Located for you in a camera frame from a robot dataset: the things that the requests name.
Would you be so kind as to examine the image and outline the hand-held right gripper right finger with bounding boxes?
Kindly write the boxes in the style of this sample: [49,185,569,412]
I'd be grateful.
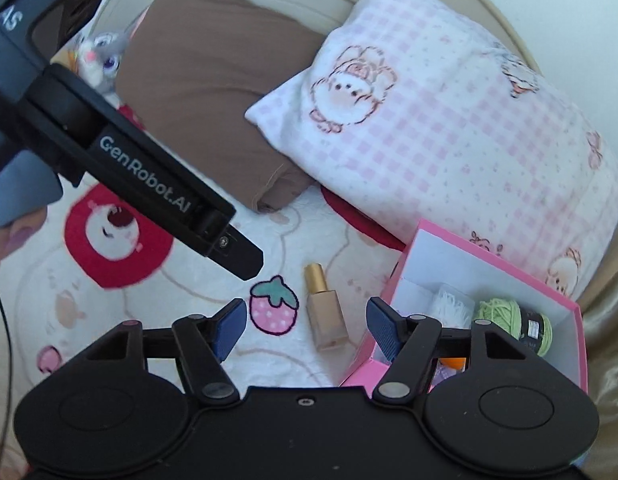
[365,296,527,407]

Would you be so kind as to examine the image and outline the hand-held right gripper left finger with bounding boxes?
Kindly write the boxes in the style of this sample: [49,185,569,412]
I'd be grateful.
[84,298,248,407]

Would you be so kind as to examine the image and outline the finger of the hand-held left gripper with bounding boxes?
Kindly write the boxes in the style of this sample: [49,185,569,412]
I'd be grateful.
[208,224,265,282]

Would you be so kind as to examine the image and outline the beige foundation bottle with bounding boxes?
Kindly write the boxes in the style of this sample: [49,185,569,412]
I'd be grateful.
[303,262,347,352]

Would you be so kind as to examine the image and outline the clear cotton swab pack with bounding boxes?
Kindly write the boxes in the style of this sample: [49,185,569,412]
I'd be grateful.
[434,284,474,328]

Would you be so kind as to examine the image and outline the purple plush toy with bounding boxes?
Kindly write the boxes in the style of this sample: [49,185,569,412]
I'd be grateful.
[431,365,462,388]

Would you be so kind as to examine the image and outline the green yarn ball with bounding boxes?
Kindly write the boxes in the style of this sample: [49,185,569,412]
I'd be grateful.
[476,297,554,357]

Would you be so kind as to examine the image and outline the pink cardboard box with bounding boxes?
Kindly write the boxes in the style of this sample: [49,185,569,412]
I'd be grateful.
[339,218,588,393]

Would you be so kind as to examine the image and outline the person's left hand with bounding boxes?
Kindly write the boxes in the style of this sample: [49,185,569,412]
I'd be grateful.
[0,208,48,274]

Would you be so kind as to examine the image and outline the grey rabbit plush toy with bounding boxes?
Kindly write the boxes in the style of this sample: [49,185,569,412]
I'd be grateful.
[54,25,134,106]

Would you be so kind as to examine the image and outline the white printed bear blanket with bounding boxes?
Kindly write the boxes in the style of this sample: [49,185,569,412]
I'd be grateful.
[0,20,415,411]

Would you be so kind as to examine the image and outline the brown pillow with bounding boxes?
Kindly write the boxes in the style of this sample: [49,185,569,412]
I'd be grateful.
[114,0,310,213]

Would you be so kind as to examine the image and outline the pink checked cartoon pillow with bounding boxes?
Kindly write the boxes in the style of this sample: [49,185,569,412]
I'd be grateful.
[245,0,618,301]

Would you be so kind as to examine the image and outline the gold satin curtain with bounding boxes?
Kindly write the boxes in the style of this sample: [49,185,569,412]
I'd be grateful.
[579,240,618,480]

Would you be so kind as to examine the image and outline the black cable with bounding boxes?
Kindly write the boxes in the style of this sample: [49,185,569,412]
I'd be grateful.
[0,272,14,461]

